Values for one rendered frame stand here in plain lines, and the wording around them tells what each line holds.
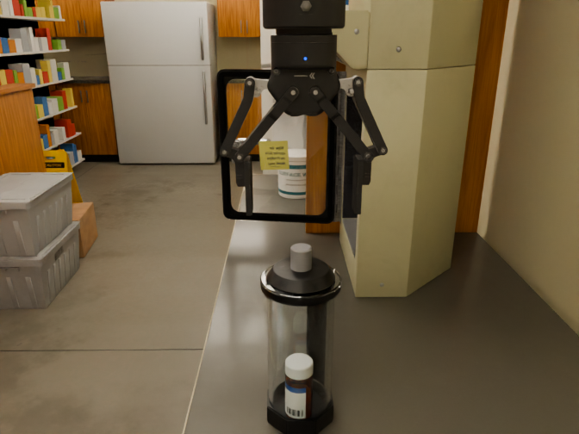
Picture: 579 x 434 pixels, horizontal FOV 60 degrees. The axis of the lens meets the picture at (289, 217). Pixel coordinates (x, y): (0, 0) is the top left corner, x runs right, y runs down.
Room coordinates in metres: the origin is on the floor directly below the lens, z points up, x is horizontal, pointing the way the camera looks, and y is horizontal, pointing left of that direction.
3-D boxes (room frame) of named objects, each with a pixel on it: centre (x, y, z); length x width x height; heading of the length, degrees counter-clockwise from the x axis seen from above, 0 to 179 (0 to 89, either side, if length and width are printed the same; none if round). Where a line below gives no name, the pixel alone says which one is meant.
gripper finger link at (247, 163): (0.60, 0.05, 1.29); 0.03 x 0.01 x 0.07; 1
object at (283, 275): (0.60, -0.02, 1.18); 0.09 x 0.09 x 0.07
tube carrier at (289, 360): (0.60, -0.02, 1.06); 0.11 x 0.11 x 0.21
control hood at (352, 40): (1.10, -0.08, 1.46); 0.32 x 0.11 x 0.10; 1
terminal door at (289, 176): (1.28, 0.03, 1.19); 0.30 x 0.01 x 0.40; 83
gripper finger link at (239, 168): (0.60, 0.07, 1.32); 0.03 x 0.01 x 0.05; 91
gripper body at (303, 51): (0.60, -0.02, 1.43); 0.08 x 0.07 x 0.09; 91
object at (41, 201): (2.74, 1.56, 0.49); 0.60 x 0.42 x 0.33; 1
